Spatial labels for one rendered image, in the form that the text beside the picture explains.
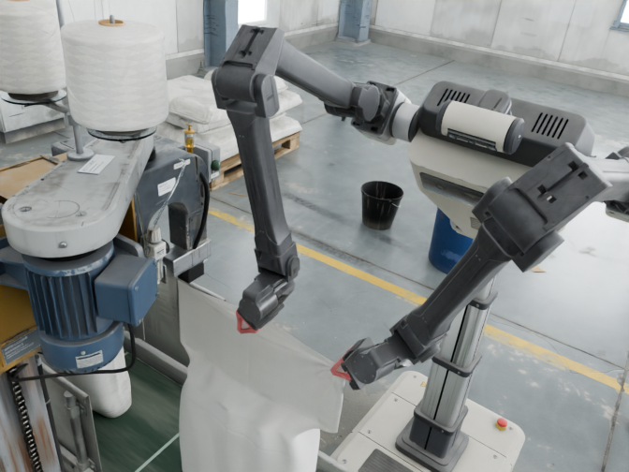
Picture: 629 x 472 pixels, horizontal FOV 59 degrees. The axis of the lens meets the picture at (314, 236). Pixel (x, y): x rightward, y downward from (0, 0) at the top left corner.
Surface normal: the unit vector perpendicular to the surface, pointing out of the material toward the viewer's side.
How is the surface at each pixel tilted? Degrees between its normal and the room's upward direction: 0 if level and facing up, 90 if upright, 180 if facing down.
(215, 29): 90
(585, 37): 90
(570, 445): 0
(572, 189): 55
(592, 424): 0
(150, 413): 0
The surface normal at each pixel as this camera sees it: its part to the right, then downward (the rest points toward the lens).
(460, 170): -0.31, -0.42
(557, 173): -0.39, -0.17
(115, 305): -0.16, 0.49
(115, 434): 0.08, -0.86
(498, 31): -0.55, 0.38
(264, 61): 0.84, 0.25
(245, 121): -0.54, 0.56
